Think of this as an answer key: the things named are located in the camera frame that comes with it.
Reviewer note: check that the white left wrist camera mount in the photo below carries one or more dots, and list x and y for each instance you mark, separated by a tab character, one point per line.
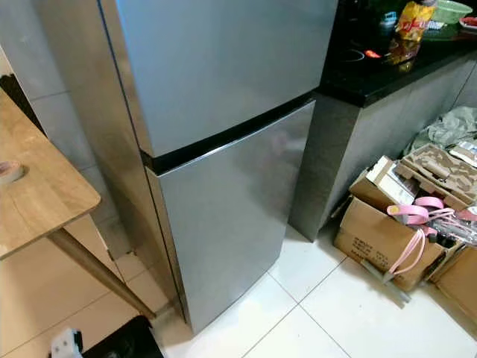
67	344

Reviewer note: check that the plain brown cardboard box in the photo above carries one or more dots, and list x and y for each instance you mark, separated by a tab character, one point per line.
458	287

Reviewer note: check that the large printed cardboard box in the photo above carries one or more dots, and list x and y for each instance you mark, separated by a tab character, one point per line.
369	239

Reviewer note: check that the black foam puzzle mat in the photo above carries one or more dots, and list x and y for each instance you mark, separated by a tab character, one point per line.
16	101

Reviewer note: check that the green plastic basket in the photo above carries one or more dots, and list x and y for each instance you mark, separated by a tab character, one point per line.
451	11

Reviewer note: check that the silver two-door fridge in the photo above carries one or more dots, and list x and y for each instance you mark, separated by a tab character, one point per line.
216	67

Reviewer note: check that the small cardboard box white contents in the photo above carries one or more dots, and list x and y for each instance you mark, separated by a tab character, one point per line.
380	183

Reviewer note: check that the beige tape roll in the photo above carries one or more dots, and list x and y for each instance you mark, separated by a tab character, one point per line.
11	177

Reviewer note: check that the grey-green crumpled cloth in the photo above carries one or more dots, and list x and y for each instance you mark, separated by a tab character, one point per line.
447	127

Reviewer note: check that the black induction cooktop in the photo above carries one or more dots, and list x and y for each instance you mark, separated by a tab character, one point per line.
354	54

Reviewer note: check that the yellow red snack bag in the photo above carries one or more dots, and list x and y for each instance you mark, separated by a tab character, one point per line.
411	30

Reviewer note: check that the black-topped kitchen counter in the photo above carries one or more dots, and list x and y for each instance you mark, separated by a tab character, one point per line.
373	142

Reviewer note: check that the black floor mat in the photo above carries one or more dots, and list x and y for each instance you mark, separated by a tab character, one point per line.
127	343

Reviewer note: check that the brown pulp packaging tray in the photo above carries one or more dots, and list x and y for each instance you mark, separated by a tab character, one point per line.
436	171

